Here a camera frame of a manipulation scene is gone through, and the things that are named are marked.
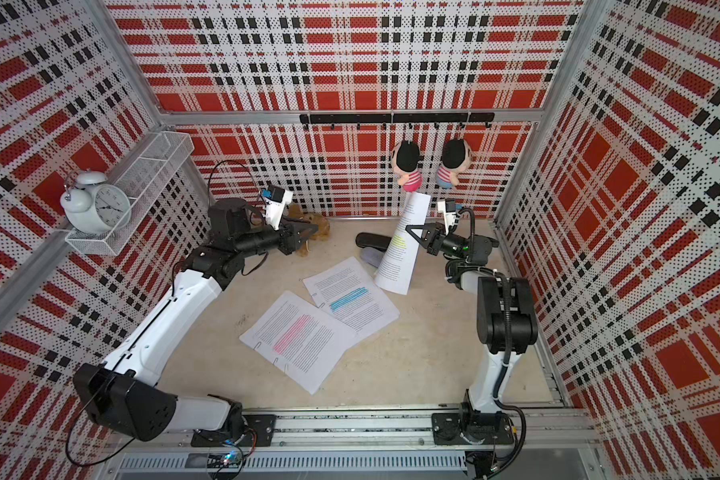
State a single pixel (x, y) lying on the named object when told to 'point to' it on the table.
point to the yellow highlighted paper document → (398, 264)
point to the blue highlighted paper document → (347, 291)
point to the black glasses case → (372, 240)
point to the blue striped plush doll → (457, 157)
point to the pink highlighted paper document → (298, 339)
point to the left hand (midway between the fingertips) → (317, 226)
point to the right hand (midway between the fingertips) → (410, 227)
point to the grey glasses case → (371, 255)
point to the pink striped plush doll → (405, 162)
